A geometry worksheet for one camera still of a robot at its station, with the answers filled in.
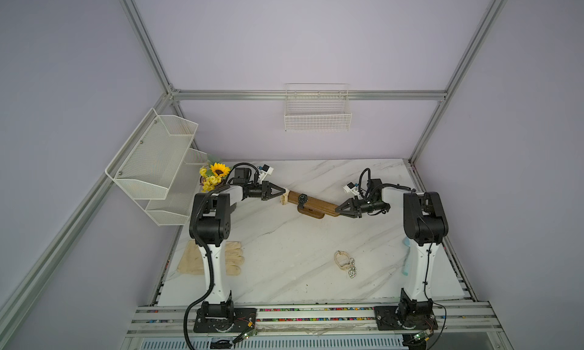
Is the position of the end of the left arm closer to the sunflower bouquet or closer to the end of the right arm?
the sunflower bouquet

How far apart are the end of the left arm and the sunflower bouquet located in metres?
0.04

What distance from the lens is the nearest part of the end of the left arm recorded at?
88 cm

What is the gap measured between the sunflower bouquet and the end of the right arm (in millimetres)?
481

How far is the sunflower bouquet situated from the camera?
83cm

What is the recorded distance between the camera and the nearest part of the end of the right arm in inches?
34.3

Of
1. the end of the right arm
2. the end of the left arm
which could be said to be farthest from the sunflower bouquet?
Answer: the end of the right arm
